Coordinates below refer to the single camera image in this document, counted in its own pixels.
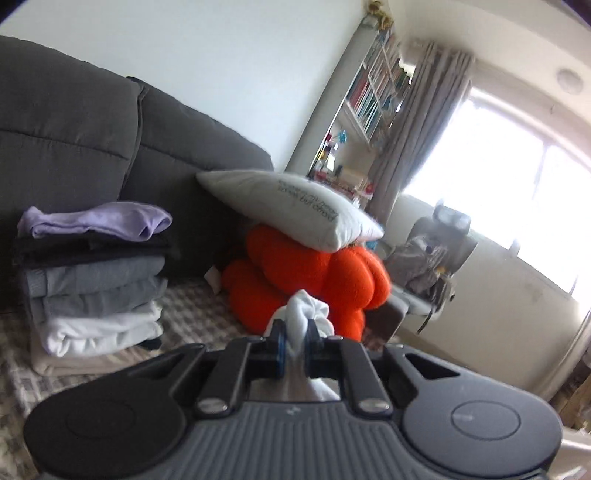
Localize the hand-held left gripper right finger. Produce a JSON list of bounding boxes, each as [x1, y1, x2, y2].
[[305, 319, 458, 414]]

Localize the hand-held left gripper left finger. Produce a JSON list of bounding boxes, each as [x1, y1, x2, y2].
[[134, 319, 288, 414]]

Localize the white t-shirt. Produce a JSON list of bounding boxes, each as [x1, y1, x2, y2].
[[270, 290, 341, 402]]

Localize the stack of folded clothes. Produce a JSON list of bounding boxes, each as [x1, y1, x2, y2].
[[13, 202, 182, 377]]

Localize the grey white quilted blanket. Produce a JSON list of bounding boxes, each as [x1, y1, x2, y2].
[[0, 276, 296, 480]]

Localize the white pillow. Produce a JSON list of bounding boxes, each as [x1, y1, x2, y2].
[[196, 170, 385, 253]]

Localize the white office chair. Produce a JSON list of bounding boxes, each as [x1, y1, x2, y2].
[[383, 200, 478, 333]]

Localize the grey curtain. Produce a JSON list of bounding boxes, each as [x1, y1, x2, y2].
[[369, 41, 476, 222]]

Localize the window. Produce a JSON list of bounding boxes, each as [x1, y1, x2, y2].
[[402, 88, 591, 296]]

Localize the white bookshelf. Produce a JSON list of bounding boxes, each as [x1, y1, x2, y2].
[[285, 14, 416, 204]]

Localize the dark grey sofa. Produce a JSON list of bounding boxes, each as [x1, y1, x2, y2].
[[0, 36, 274, 315]]

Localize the round ceiling lamp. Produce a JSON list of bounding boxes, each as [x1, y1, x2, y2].
[[556, 68, 587, 95]]

